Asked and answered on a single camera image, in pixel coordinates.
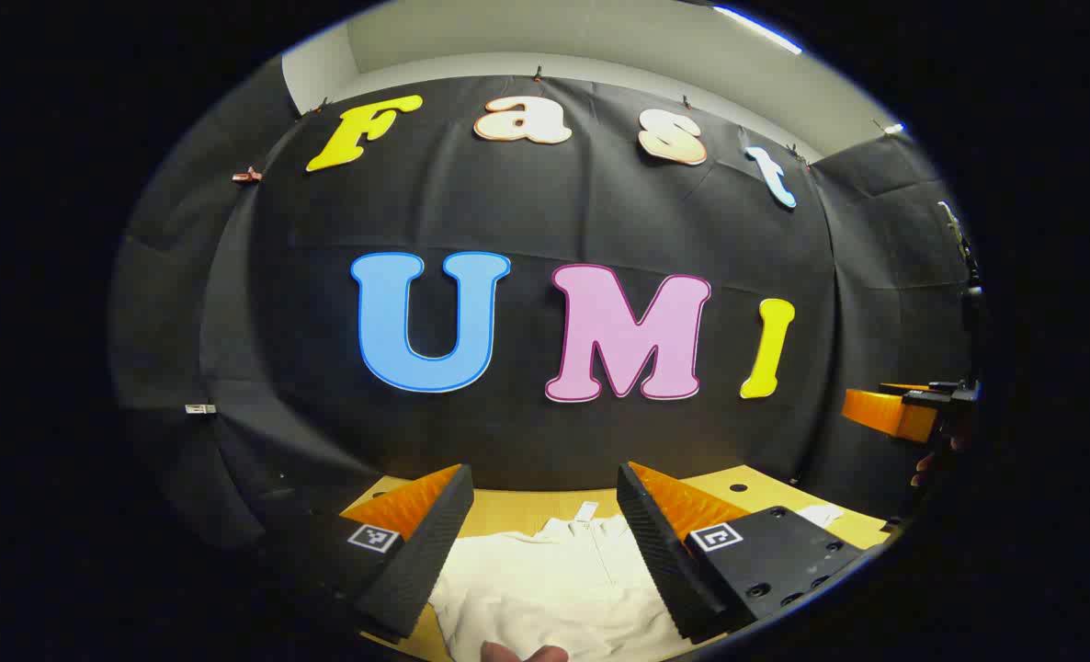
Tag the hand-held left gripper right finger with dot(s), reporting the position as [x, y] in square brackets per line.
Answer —
[660, 552]

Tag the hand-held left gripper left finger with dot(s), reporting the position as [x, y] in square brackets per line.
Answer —
[425, 552]

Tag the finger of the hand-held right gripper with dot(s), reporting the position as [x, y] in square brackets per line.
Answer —
[885, 414]

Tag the white zip-neck sweatshirt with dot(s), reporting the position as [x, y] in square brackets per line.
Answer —
[554, 588]

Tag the white cloth clip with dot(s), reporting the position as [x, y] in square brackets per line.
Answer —
[200, 408]

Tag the black backdrop cloth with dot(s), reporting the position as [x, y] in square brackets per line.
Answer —
[527, 202]

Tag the red cloth clip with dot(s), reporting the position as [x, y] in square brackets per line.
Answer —
[246, 176]

